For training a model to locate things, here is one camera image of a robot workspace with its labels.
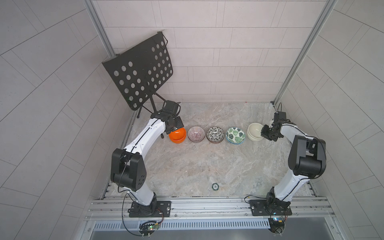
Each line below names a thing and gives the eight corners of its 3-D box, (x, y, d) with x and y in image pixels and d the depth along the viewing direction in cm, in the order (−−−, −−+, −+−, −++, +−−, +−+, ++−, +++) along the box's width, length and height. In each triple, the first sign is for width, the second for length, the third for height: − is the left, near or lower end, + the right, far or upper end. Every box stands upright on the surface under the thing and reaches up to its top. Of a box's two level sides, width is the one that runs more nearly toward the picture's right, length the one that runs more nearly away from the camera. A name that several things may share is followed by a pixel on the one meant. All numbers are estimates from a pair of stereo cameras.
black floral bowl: (206, 145, 96) (207, 139, 91) (206, 132, 102) (206, 126, 97) (223, 145, 96) (225, 139, 91) (222, 132, 102) (223, 126, 97)
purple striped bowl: (188, 143, 96) (187, 138, 91) (188, 131, 102) (188, 126, 97) (204, 143, 96) (205, 138, 91) (204, 131, 102) (205, 126, 97)
